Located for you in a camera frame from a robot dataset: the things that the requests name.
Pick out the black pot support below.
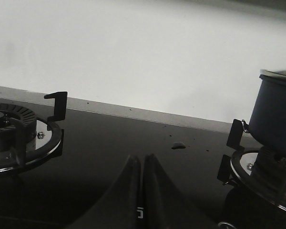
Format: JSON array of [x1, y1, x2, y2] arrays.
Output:
[[0, 92, 67, 174], [217, 119, 286, 211]]

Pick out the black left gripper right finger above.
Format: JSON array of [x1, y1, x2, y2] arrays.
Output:
[[143, 154, 218, 229]]

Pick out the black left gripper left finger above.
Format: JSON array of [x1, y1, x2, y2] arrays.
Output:
[[69, 155, 141, 229]]

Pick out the dark blue cooking pot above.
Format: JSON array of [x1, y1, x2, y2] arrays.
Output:
[[249, 74, 286, 154]]

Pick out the glass lid with blue knob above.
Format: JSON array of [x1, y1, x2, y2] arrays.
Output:
[[260, 69, 286, 78]]

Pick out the gas burner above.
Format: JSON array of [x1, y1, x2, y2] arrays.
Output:
[[0, 103, 37, 167], [250, 147, 286, 203]]

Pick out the right gas burner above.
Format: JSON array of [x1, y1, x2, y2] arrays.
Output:
[[250, 147, 286, 203]]

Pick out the right black pot support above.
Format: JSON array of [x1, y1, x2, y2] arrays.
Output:
[[217, 119, 286, 211]]

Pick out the left black pot support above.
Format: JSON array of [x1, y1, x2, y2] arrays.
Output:
[[0, 92, 67, 174]]

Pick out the black glass gas cooktop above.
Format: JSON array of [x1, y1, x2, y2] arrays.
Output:
[[0, 96, 286, 229]]

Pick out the left gas burner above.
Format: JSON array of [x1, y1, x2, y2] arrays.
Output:
[[0, 103, 37, 167]]

